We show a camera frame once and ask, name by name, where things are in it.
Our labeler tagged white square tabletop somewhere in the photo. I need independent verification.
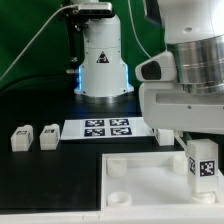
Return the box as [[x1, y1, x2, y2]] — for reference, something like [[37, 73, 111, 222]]
[[101, 151, 224, 220]]

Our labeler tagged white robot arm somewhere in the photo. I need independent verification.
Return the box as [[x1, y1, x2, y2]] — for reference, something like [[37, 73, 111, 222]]
[[101, 0, 224, 148]]

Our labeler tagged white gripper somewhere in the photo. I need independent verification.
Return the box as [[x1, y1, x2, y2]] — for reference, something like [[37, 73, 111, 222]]
[[135, 51, 224, 157]]

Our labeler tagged black cable on table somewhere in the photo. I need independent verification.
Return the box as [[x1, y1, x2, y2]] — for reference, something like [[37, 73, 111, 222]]
[[0, 71, 75, 94]]

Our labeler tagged white sheet with tags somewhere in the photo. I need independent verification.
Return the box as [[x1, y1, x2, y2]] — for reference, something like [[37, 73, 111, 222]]
[[61, 117, 153, 140]]

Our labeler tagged grey camera on mount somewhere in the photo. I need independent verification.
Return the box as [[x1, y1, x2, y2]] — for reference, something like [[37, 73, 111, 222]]
[[78, 2, 113, 15]]

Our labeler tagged grey camera cable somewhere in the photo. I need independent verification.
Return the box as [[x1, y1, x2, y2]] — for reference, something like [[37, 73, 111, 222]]
[[0, 4, 80, 83]]

